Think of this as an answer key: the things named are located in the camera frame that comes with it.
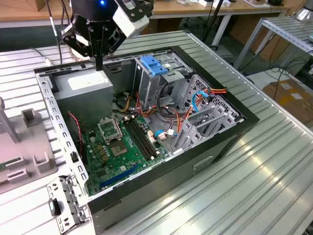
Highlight blue expansion slot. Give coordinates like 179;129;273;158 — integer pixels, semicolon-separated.
99;163;140;189

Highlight metal disk bay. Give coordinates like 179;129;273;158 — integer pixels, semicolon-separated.
171;74;246;157

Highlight black blue bracket latch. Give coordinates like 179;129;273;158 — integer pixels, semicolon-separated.
48;197;62;216

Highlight blue SATA plug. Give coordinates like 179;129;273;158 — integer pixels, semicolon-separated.
155;130;169;141

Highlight black RAM slot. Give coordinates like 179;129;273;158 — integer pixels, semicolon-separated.
126;118;153;160
129;117;155;159
123;119;150;162
132;116;158;157

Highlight blue SATA wire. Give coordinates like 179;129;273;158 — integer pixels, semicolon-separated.
192;90;212;114

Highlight green motherboard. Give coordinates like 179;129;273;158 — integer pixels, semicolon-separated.
82;115;169;196

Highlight orange wire bundle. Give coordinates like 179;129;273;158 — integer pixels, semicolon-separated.
135;91;183;123

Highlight metal card retention bracket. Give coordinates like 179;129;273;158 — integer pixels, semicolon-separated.
46;174;90;234

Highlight metal slat shelf table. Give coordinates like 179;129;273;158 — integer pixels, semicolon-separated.
233;16;313;71

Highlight brown cardboard sheet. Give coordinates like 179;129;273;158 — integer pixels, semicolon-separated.
229;14;296;62

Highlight metal socket cover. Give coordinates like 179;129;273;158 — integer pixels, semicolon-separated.
97;117;123;142

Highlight cardboard box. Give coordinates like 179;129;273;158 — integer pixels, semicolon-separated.
262;78;313;124

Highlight grey cable with plug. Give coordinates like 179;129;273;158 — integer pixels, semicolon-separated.
31;47;52;67

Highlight blue plastic drive latch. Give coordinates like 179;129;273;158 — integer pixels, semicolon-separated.
140;55;169;77

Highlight grey parts rack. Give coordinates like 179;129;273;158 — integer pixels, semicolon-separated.
0;96;59;194

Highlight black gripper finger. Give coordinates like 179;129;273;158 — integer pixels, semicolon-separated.
60;22;101;71
100;24;128;71

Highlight black open PC case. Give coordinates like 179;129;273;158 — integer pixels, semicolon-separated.
33;45;260;233

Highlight red black fan wire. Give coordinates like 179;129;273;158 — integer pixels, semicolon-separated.
67;111;84;157

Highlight orange red power wire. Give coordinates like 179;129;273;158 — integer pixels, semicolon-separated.
176;87;228;138

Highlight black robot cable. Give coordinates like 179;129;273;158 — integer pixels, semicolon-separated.
45;0;65;66

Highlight wooden desk white frame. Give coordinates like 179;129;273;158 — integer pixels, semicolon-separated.
0;0;291;47

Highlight black tripod stand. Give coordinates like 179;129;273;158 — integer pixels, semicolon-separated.
182;0;227;51

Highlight yellow black power wires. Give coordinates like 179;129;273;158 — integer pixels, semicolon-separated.
114;91;134;114

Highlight CPU socket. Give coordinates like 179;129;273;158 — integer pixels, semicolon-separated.
108;140;130;158

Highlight grey power supply unit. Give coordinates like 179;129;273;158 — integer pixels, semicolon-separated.
52;68;114;125

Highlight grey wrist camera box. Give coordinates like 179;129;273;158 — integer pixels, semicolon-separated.
112;0;150;39

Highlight metal optical drive cage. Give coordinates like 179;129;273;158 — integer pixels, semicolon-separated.
133;52;194;110

